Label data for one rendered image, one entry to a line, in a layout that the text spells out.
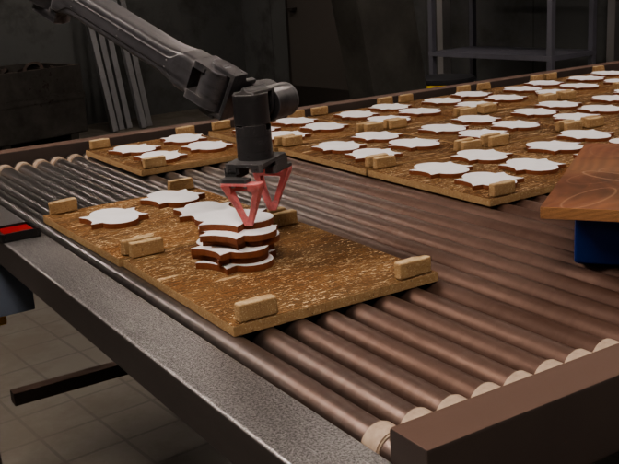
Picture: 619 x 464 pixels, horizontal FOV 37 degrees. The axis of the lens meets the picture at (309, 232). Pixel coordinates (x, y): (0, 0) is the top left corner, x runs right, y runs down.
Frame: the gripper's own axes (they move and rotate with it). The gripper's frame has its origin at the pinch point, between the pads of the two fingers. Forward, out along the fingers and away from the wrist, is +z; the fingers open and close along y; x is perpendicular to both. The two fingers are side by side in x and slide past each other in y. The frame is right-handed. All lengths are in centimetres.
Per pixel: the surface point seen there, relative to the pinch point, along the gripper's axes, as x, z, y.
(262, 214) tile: 0.6, 0.7, 1.7
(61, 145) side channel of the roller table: 101, 5, 87
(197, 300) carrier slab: 1.3, 7.5, -21.6
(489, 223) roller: -31.0, 10.1, 33.2
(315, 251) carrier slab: -7.4, 7.7, 4.3
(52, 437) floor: 120, 100, 86
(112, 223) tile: 36.4, 5.9, 11.7
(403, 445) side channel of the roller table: -39, 7, -56
